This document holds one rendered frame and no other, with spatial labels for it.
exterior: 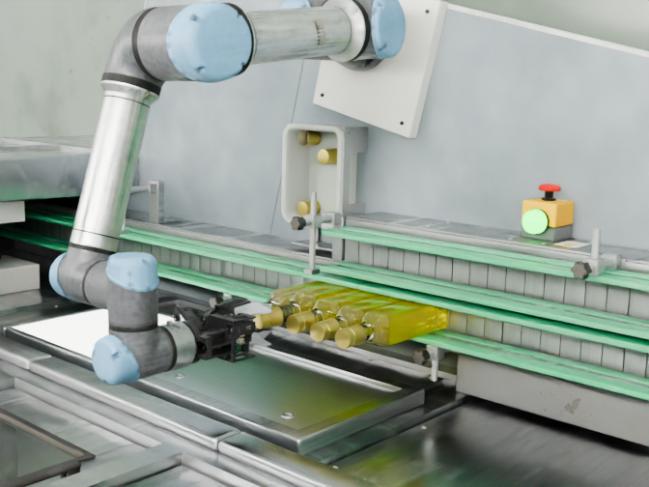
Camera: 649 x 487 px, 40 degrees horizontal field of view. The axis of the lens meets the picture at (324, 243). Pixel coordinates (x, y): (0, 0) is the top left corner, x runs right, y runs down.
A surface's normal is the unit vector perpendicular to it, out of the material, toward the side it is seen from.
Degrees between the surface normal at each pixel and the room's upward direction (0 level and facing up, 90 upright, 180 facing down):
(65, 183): 90
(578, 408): 0
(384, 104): 0
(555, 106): 0
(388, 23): 97
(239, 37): 82
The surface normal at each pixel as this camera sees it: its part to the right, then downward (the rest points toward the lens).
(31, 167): 0.75, 0.14
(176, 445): 0.03, -0.98
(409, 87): -0.66, 0.11
